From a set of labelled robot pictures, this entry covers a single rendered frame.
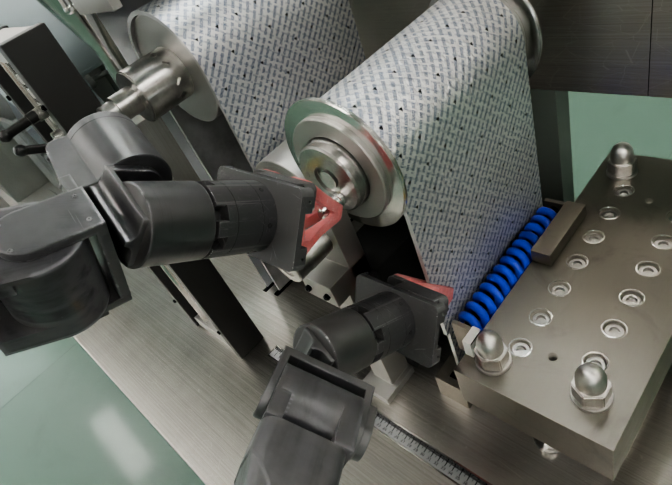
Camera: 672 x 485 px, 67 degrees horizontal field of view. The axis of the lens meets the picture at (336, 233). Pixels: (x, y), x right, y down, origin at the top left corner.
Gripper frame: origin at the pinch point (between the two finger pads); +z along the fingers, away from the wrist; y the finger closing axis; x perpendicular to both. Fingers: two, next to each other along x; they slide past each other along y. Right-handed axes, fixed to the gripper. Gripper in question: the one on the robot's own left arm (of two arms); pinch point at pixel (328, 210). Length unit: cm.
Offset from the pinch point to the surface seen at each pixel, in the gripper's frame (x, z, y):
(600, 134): 17, 224, -35
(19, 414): -140, 37, -194
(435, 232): -1.3, 9.8, 6.1
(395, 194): 2.6, 2.5, 5.3
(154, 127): 1, 21, -67
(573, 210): 1.5, 30.5, 12.8
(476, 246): -3.6, 18.7, 6.7
